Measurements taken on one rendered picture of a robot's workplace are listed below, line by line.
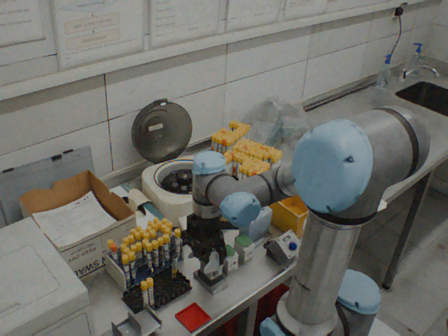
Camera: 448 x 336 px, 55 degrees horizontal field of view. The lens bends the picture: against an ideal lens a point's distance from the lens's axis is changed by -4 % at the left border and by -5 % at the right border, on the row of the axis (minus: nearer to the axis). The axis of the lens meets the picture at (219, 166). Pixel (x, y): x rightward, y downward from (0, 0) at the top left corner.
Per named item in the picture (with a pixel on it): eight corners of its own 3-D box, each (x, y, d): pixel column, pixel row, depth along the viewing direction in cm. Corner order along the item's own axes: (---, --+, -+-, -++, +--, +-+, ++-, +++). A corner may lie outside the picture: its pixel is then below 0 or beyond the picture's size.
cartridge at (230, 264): (226, 274, 127) (228, 258, 124) (216, 266, 130) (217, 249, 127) (237, 268, 130) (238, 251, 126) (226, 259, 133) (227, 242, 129)
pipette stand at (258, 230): (250, 251, 136) (254, 226, 131) (234, 239, 140) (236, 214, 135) (272, 237, 142) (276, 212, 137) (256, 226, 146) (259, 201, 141)
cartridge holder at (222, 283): (213, 294, 121) (214, 286, 119) (193, 275, 127) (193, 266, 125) (228, 286, 124) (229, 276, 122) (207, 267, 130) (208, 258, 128)
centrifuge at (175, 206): (176, 246, 136) (176, 214, 130) (136, 194, 157) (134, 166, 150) (241, 221, 148) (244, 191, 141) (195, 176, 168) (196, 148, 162)
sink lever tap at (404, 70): (430, 93, 250) (438, 70, 242) (394, 79, 264) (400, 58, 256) (443, 86, 259) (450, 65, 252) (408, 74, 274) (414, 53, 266)
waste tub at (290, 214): (294, 242, 140) (298, 217, 135) (265, 219, 149) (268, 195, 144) (322, 226, 148) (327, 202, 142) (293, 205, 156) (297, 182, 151)
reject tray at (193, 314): (190, 333, 110) (190, 331, 110) (174, 316, 114) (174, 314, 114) (211, 319, 114) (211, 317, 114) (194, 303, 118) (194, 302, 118)
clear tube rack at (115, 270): (125, 292, 120) (122, 274, 116) (106, 271, 126) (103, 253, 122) (184, 259, 132) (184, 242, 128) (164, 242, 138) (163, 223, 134)
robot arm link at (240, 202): (277, 190, 95) (247, 164, 103) (233, 206, 90) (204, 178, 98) (273, 218, 99) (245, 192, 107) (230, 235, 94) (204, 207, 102)
